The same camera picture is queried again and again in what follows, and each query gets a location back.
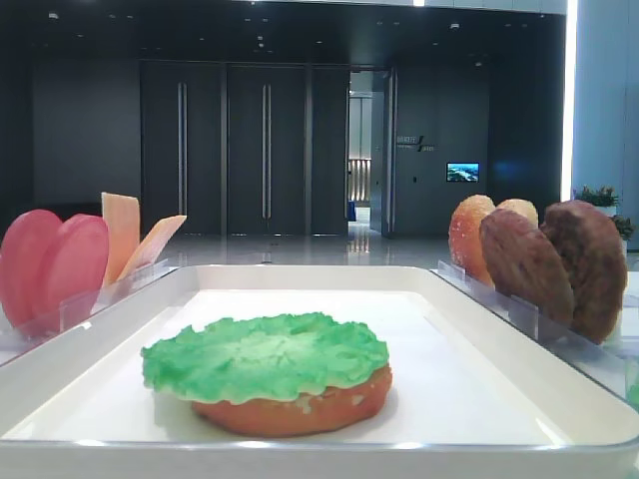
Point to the green lettuce leaf in rack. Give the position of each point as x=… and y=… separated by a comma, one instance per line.
x=632, y=380

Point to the red tomato slice rear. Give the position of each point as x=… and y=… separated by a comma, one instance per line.
x=74, y=262

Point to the clear left rack rail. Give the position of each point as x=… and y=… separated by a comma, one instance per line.
x=17, y=339

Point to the small wall screen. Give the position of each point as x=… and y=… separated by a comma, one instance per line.
x=462, y=172

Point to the green lettuce leaf on tray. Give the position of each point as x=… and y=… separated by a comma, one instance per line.
x=270, y=357

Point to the orange bread slice on tray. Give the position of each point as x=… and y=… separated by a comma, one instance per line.
x=334, y=409

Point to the potted plant with flowers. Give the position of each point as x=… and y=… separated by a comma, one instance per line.
x=606, y=201

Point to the brown meat patty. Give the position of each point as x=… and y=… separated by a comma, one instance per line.
x=523, y=262
x=591, y=251

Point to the clear right rack rail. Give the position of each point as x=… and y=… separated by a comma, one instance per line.
x=622, y=343

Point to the brown meat patty left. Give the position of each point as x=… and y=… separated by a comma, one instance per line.
x=523, y=262

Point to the bread slice rack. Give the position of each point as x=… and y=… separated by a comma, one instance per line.
x=522, y=207
x=464, y=239

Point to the red tomato slice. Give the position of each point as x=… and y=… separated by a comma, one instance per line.
x=74, y=262
x=22, y=250

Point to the dark double door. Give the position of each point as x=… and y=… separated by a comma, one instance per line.
x=245, y=149

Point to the white rectangular tray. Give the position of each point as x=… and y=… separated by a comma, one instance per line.
x=472, y=397

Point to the bread slice right rack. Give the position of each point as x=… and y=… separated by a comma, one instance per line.
x=522, y=207

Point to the red tomato slice front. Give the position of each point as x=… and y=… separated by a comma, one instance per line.
x=22, y=250

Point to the orange cheese slice upright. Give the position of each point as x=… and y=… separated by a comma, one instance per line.
x=122, y=217

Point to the brown meat patty right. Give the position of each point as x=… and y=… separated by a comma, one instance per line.
x=591, y=251

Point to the bread slice left rack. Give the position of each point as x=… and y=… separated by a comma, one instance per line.
x=464, y=239

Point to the clear rack rail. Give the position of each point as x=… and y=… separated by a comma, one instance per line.
x=622, y=343
x=17, y=339

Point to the orange cheese slice leaning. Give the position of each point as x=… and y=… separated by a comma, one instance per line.
x=153, y=243

